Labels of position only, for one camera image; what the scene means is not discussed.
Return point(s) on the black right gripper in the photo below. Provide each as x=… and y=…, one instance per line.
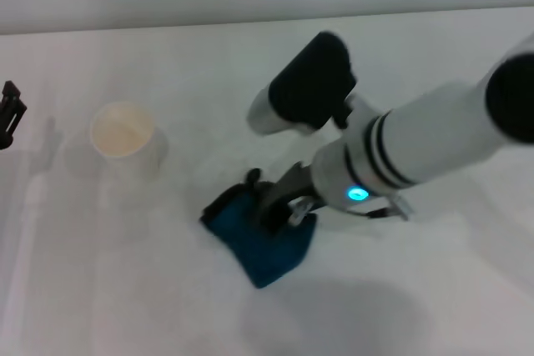
x=292, y=183

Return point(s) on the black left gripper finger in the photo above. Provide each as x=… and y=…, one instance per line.
x=10, y=114

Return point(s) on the blue rag with black trim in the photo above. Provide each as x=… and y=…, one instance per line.
x=271, y=256

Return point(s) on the white paper cup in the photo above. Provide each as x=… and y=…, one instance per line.
x=121, y=131

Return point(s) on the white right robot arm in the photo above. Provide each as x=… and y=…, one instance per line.
x=417, y=139

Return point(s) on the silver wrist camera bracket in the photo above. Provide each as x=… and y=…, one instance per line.
x=301, y=212

